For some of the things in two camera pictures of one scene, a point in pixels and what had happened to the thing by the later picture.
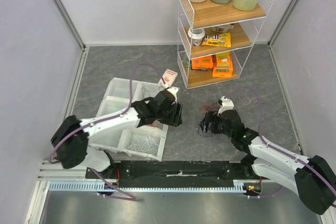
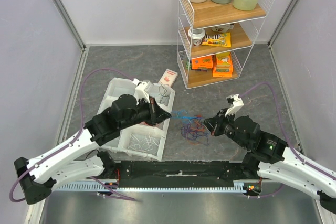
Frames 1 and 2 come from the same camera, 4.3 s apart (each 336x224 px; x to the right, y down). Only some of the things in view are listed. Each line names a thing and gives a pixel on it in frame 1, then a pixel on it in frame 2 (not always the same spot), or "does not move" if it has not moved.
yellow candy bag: x=221 y=40 does not move
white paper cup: x=197 y=34 does not move
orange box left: x=202 y=63 does not move
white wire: x=148 y=145 does not move
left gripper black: x=175 y=119 → x=157 y=114
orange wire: x=212 y=107 → x=200 y=127
